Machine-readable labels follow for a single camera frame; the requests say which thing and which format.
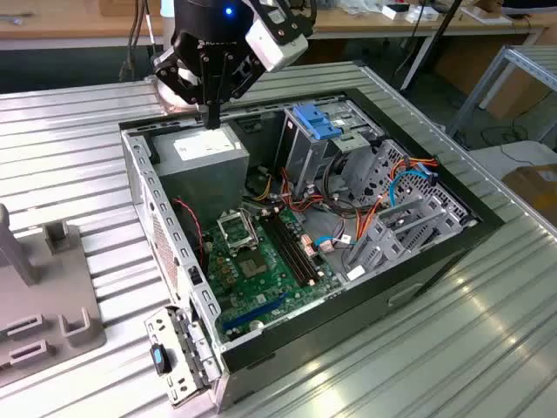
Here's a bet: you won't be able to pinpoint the short blue board wire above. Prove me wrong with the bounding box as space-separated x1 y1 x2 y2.
313 234 345 254

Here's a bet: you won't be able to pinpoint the wooden desk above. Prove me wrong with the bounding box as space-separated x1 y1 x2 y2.
0 0 166 51
311 0 552 91

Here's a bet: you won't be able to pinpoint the orange board connector block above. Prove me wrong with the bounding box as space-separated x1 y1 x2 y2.
299 234 317 261

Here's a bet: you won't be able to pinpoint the grey parts rack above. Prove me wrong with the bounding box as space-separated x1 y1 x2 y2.
0 202 108 384

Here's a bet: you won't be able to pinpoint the metal disk bay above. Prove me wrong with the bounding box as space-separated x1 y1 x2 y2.
343 193 478 282

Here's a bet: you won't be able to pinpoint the grey metal shelf frame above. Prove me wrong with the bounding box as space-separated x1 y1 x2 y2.
447 43 557 145

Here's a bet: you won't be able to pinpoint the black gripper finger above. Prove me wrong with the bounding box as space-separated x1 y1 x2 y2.
213 54 266 131
151 45 214 131

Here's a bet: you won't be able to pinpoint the blue plastic drive latch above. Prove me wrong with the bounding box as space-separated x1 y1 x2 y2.
292 103 345 141

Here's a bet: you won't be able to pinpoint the blue expansion slot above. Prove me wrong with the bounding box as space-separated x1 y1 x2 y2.
221 292 288 332

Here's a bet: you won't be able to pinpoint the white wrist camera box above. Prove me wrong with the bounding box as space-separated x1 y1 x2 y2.
245 17 310 74

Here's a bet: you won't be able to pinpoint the orange power wire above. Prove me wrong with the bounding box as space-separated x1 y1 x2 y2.
354 156 440 240

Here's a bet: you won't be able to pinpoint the blue data wire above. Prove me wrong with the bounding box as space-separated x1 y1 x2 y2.
388 167 440 210

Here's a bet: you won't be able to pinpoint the small white box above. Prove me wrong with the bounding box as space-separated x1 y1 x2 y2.
406 3 440 24

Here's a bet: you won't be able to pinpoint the black open PC case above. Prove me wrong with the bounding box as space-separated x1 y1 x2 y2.
119 86 508 413

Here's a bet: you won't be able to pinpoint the metal optical drive cage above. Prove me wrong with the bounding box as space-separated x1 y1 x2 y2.
278 99 384 206

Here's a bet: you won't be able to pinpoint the metal rear slot bracket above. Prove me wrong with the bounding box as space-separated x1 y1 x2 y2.
144 304 223 408

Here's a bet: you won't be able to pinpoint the red black fan wire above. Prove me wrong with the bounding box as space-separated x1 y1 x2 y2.
171 198 205 266

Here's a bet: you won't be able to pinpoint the black arm base cables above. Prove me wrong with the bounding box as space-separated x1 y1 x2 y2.
117 0 154 84

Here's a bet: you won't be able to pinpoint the white box with black lid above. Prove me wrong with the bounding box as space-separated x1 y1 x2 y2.
381 3 411 21

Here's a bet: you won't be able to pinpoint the black cable loop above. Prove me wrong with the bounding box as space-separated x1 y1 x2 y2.
324 152 362 214

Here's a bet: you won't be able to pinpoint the CPU socket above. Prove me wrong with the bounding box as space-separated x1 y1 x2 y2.
216 208 258 259

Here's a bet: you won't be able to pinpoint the black RAM slot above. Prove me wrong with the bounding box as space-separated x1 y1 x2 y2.
273 212 322 283
260 213 308 287

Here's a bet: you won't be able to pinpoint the yellow black wire bundle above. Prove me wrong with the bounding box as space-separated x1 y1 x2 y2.
252 173 273 204

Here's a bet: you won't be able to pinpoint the cardboard box with label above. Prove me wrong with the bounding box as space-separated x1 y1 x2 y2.
502 164 557 223

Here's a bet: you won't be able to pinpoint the grey power supply unit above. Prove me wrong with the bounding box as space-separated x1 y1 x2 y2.
150 125 252 219

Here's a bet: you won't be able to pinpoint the red orange wire bundle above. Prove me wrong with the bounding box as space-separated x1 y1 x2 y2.
278 167 325 214

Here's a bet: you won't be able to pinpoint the green motherboard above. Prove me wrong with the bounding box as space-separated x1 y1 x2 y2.
202 204 345 345

